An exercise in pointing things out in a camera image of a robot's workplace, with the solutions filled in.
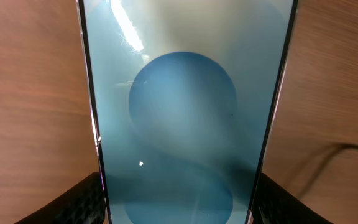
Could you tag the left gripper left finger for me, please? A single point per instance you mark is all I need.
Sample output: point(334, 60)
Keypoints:
point(82, 204)

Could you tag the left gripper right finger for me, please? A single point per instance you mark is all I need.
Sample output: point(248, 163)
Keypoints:
point(274, 205)

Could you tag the teal screen smartphone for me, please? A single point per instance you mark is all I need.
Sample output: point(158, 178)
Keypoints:
point(183, 94)

